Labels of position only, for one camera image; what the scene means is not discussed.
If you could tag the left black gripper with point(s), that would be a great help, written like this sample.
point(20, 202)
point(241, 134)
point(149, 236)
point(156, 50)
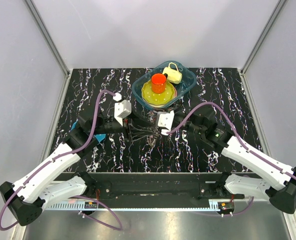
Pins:
point(136, 129)

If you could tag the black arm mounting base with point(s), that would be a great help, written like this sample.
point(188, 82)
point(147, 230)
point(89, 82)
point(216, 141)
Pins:
point(195, 185)

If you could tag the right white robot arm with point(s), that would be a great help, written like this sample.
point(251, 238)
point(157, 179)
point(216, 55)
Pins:
point(276, 182)

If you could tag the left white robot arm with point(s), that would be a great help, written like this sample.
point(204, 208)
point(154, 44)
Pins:
point(28, 197)

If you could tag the yellow dotted plate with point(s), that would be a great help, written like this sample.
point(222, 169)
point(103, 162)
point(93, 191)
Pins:
point(158, 99)

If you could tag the blue dotted plate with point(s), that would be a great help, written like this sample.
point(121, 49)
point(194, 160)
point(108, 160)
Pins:
point(98, 137)

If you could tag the teal transparent plastic bin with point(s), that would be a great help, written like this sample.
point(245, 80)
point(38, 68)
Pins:
point(187, 83)

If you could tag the orange cup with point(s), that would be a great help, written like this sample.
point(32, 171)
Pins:
point(158, 82)

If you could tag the cream yellow mug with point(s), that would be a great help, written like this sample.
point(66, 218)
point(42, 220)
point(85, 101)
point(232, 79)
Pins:
point(172, 73)

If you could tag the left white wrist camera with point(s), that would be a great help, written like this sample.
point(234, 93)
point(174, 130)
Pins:
point(122, 108)

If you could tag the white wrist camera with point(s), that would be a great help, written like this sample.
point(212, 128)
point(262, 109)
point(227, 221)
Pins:
point(164, 121)
point(122, 108)

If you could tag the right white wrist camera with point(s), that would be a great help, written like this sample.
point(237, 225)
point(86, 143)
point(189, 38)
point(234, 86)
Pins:
point(164, 121)

